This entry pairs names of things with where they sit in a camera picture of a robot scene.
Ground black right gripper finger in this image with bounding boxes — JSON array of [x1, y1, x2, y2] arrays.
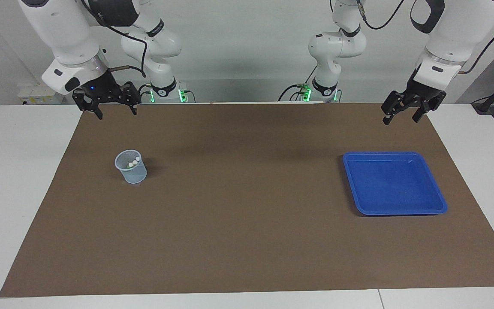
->
[[72, 89, 104, 120], [120, 82, 140, 115]]

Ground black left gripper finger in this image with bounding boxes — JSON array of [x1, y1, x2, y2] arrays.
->
[[412, 100, 438, 123], [381, 91, 410, 126]]

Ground blue plastic tray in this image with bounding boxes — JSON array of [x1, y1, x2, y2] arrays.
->
[[342, 151, 448, 216]]

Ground translucent mesh pen cup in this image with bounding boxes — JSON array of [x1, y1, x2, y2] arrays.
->
[[114, 149, 148, 184]]

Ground brown table mat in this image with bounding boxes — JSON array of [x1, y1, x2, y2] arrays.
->
[[0, 102, 494, 298]]

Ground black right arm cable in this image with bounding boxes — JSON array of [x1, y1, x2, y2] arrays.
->
[[80, 0, 149, 79]]

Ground black base cable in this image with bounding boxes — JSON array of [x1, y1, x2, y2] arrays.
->
[[278, 64, 318, 102]]

